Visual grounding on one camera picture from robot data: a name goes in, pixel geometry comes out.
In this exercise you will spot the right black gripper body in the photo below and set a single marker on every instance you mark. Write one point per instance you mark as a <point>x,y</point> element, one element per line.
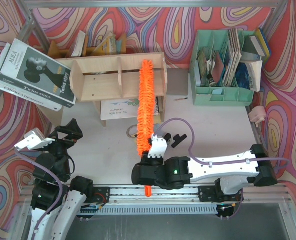
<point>152,160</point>

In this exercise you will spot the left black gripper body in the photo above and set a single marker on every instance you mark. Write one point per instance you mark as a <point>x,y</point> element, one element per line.
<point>63,142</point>

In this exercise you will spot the small stapler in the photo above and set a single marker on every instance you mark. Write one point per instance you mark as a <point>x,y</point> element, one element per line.
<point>168,138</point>

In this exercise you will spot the orange microfiber duster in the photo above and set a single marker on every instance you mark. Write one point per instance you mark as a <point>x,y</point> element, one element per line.
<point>146,109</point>

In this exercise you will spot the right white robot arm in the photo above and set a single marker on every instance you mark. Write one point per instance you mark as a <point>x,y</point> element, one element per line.
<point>231,173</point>

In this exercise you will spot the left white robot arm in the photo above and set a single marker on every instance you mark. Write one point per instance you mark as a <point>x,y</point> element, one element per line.
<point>56,196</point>

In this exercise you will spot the light wooden bookshelf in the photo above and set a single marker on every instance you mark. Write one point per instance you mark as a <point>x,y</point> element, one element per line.
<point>113,77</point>

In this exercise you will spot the black clip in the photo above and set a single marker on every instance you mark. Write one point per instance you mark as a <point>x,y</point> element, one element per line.
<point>178,139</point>

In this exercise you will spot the white book under magazine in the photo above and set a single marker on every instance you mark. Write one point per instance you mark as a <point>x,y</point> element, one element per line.
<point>14,90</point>

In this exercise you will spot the spiral sketchbook with frog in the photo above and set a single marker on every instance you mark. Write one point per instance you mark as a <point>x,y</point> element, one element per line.
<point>119,109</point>

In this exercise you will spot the small pencil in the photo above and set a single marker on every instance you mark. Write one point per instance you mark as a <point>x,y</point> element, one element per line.
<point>181,99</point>

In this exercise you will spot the large Twins story magazine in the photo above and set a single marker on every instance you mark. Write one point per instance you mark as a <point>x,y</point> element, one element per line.
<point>31,70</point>

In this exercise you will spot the white book in rack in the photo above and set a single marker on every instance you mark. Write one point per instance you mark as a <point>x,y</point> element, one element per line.
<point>76,48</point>

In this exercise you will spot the yellow book in rack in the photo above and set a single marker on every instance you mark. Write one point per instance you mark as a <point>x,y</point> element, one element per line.
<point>107,47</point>

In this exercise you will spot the grey notebook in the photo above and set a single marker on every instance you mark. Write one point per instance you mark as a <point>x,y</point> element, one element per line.
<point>177,81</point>

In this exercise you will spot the pink pig figurine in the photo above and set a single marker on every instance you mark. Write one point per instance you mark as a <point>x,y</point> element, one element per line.
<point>257,115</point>

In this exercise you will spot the red brown booklet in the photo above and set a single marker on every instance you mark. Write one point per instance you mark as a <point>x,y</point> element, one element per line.
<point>218,68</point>

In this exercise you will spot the mint green desk organizer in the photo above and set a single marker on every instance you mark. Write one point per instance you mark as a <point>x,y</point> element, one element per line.
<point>205,92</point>

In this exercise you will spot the blue patterned book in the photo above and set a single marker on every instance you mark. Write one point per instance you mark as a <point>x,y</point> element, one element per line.
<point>242,76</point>

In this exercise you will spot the white open book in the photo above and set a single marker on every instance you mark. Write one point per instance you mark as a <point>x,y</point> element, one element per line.
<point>254,69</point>

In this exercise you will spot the grey book on organizer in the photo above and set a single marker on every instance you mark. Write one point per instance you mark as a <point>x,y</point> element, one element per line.
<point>252,45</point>

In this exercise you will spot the blue yellow book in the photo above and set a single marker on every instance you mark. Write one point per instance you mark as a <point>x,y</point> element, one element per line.
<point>263,41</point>

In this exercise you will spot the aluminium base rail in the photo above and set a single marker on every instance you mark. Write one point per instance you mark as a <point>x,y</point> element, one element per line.
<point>190,200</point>

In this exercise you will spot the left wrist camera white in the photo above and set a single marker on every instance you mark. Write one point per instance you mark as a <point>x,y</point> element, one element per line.
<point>34,140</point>

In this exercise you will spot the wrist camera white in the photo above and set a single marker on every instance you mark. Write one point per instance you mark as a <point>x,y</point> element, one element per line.
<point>158,147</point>
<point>34,140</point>

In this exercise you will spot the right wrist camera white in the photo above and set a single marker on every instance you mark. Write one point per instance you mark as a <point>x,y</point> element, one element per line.
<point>158,147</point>

